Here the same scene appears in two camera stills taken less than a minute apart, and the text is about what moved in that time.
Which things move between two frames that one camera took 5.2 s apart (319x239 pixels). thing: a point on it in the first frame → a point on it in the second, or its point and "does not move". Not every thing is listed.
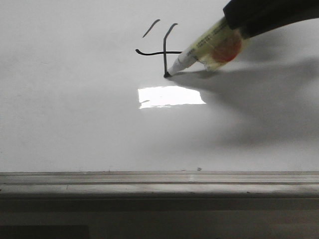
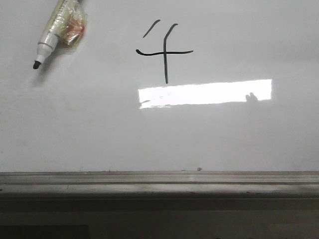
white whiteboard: x=82 y=89 does not move
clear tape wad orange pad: x=217 y=47 → x=74 y=28
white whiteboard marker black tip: x=195 y=53 → x=49 y=38
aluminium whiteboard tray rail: x=160 y=184 does not move
